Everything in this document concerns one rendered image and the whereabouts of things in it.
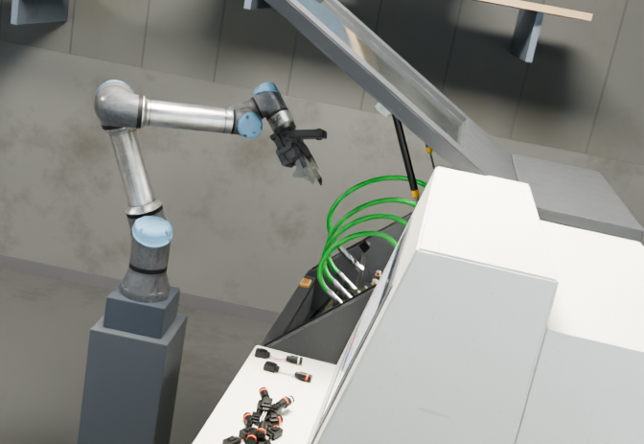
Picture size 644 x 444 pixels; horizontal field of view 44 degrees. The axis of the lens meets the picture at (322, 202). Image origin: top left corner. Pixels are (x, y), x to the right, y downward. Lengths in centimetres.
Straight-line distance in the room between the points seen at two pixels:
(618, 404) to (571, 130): 311
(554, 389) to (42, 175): 381
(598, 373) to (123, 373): 160
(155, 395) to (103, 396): 16
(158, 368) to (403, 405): 129
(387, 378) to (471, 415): 15
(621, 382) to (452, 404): 26
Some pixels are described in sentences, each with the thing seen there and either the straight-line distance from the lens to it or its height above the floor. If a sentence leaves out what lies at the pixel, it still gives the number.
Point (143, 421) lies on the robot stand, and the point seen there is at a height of 53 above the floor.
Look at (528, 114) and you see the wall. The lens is 432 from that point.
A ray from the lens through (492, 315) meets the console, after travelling 128.
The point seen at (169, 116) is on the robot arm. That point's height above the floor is 147.
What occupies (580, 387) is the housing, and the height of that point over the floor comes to 139.
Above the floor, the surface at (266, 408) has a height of 102.
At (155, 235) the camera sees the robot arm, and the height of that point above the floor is 111.
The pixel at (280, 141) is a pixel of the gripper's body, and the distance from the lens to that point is 251.
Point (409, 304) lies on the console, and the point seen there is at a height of 146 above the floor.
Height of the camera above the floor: 192
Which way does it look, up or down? 15 degrees down
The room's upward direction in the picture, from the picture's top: 11 degrees clockwise
